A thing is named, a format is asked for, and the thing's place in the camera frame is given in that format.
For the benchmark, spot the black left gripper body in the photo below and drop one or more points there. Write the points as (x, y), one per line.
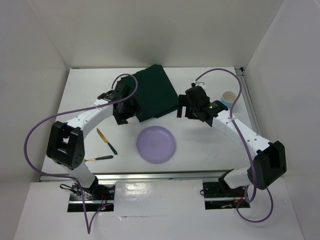
(130, 110)

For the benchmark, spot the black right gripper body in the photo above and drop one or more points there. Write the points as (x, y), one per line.
(188, 104)

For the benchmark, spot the gold knife green handle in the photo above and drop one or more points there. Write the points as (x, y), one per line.
(106, 141)

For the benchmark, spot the dark green cloth placemat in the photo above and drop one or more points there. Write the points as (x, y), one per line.
(155, 94)

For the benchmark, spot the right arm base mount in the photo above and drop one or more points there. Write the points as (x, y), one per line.
(216, 198)

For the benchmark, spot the light blue mug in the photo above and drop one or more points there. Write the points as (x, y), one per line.
(228, 98)

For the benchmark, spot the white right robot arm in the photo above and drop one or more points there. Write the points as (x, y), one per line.
(268, 158)

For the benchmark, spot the aluminium rail frame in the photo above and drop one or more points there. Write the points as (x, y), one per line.
(199, 148)

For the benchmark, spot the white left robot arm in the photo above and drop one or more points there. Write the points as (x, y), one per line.
(66, 145)

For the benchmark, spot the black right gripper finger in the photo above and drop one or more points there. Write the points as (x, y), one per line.
(188, 112)
(182, 102)

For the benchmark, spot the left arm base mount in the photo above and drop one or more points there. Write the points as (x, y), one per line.
(104, 200)

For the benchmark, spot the lilac plastic plate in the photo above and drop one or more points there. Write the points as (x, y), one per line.
(156, 144)

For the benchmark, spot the gold fork green handle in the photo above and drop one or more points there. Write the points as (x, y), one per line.
(107, 157)

